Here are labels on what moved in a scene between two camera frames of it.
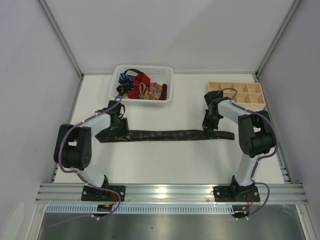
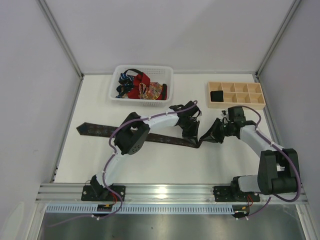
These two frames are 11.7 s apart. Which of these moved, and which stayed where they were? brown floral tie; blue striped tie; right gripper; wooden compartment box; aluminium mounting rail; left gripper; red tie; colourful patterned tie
Moved: right gripper; left gripper; brown floral tie
Stayed: colourful patterned tie; blue striped tie; wooden compartment box; aluminium mounting rail; red tie
